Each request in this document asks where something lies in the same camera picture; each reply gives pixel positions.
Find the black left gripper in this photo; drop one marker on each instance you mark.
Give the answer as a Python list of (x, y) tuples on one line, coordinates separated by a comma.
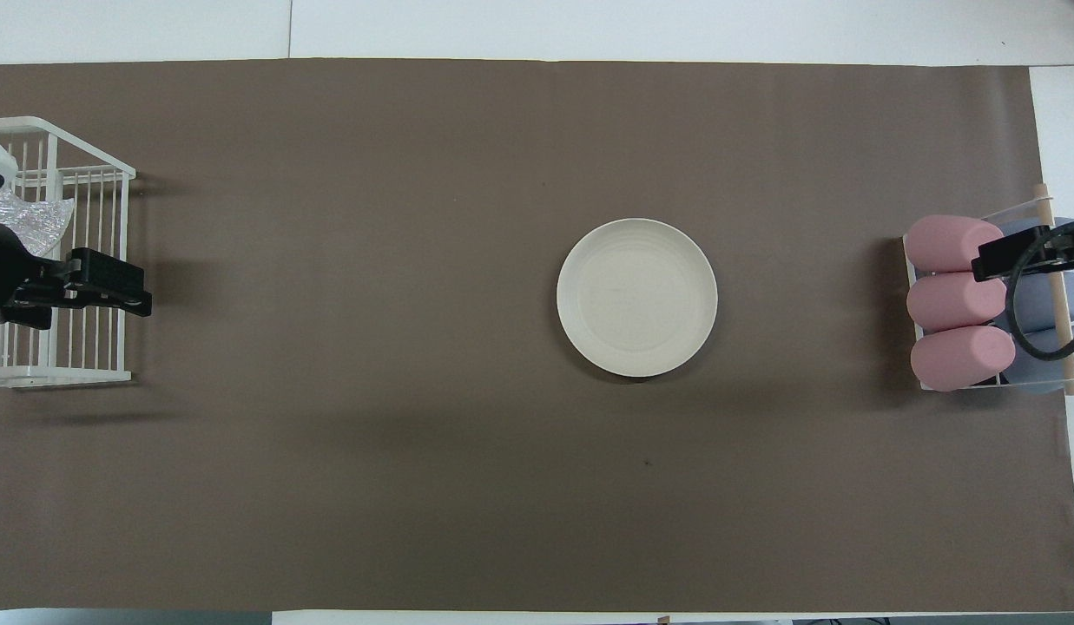
[(11, 278)]

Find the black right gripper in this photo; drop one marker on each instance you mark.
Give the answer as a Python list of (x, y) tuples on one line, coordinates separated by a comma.
[(1070, 247)]

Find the silver mesh sponge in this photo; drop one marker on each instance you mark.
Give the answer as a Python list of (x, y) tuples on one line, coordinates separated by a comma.
[(37, 221)]

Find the cream round plate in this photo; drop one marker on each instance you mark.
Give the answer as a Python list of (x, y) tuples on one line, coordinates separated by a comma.
[(636, 298)]

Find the pink plastic cup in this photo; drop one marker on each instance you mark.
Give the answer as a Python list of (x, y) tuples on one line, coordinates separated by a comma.
[(958, 358), (945, 243), (949, 301)]

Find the white cup rack wooden rod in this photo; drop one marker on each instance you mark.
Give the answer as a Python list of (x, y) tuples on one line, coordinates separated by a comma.
[(1060, 304)]

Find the brown paper table mat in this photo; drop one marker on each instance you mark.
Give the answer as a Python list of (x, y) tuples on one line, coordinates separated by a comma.
[(415, 477)]

